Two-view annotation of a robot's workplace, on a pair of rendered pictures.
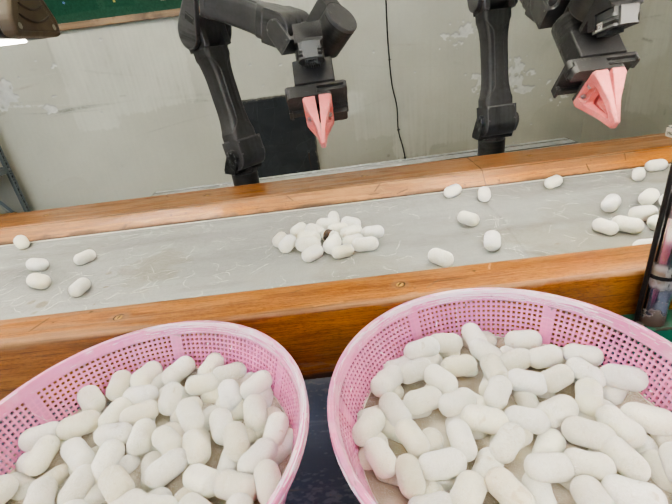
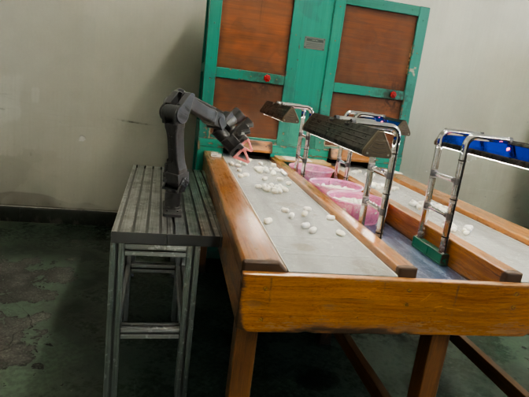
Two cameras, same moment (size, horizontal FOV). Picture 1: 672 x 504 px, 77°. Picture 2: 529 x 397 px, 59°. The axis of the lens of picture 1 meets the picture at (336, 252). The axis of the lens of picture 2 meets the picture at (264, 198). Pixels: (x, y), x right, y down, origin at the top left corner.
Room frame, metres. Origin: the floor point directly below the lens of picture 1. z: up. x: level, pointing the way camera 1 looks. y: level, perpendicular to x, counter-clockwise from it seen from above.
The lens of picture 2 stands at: (1.07, 1.99, 1.18)
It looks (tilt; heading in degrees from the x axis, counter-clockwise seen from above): 13 degrees down; 257
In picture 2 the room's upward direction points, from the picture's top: 7 degrees clockwise
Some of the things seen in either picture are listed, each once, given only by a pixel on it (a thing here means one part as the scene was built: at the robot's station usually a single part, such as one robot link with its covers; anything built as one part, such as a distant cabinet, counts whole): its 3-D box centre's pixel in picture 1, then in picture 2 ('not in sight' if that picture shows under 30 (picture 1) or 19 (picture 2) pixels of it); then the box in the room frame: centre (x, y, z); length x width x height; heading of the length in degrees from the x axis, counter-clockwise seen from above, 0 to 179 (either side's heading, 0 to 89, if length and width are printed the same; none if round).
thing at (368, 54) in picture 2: not in sight; (304, 72); (0.16, -1.12, 1.32); 1.36 x 0.55 x 0.95; 179
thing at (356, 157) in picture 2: not in sight; (351, 155); (-0.14, -0.81, 0.83); 0.30 x 0.06 x 0.07; 179
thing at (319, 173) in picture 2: not in sight; (310, 175); (0.21, -0.55, 0.72); 0.27 x 0.27 x 0.10
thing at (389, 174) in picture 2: not in sight; (354, 187); (0.44, 0.59, 0.90); 0.20 x 0.19 x 0.45; 89
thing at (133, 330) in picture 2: not in sight; (153, 264); (1.06, -0.11, 0.32); 1.20 x 0.29 x 0.63; 90
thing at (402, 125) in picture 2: not in sight; (377, 122); (-0.07, -0.38, 1.08); 0.62 x 0.08 x 0.07; 89
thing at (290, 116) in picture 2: not in sight; (277, 110); (0.49, -0.39, 1.08); 0.62 x 0.08 x 0.07; 89
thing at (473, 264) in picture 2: not in sight; (379, 206); (0.06, 0.06, 0.71); 1.81 x 0.05 x 0.11; 89
